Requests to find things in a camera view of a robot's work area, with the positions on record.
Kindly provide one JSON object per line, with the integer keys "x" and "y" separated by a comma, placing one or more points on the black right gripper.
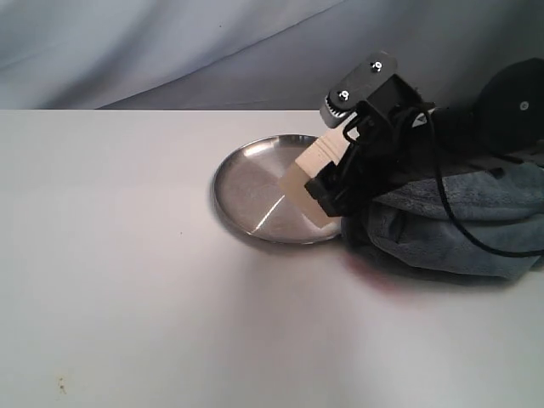
{"x": 391, "y": 131}

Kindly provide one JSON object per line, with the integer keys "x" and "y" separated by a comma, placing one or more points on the grey-blue fleece towel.
{"x": 408, "y": 232}

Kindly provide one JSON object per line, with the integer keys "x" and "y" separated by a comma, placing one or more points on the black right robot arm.
{"x": 503, "y": 124}

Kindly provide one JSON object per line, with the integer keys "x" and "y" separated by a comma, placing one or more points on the round stainless steel plate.
{"x": 248, "y": 199}

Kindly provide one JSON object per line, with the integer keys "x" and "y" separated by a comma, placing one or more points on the white backdrop sheet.
{"x": 199, "y": 55}

